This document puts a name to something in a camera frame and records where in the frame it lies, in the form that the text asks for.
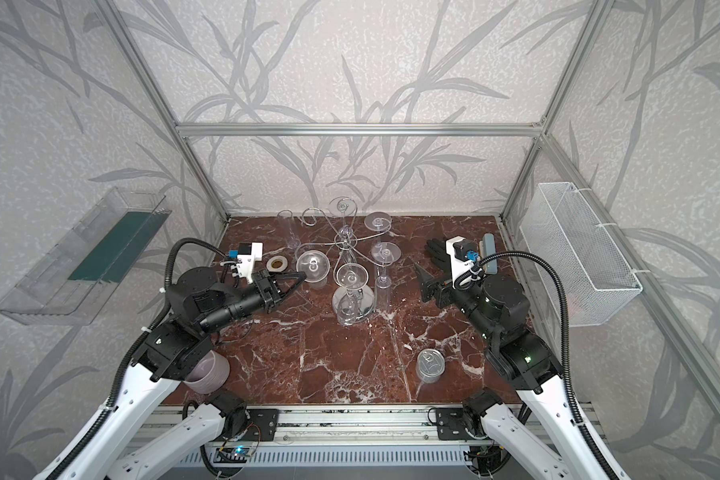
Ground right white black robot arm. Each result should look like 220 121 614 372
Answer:
416 267 628 479

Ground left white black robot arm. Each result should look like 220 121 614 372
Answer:
37 267 306 479

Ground white tape roll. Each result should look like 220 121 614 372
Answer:
266 255 289 273

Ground black glove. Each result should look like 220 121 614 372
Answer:
425 238 451 272

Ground green mat in tray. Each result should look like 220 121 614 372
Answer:
67 211 170 283

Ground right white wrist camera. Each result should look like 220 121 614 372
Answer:
445 236 480 289

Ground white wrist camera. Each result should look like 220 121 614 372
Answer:
220 242 263 284
445 236 480 289

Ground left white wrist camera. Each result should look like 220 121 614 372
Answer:
220 242 263 284

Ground silver wire wine glass rack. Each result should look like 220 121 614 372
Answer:
296 207 376 323

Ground right black arm cable conduit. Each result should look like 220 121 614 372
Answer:
464 250 622 480

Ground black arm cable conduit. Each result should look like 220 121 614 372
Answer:
43 237 229 480
464 250 622 480

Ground white wire mesh basket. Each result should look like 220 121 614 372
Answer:
519 182 643 327

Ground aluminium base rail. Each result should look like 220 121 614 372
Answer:
125 403 610 469

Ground aluminium frame crossbar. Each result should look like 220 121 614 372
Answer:
176 123 542 137

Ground clear plastic wall tray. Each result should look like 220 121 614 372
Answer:
0 187 172 326

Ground left black arm cable conduit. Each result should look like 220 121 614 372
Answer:
43 237 229 480

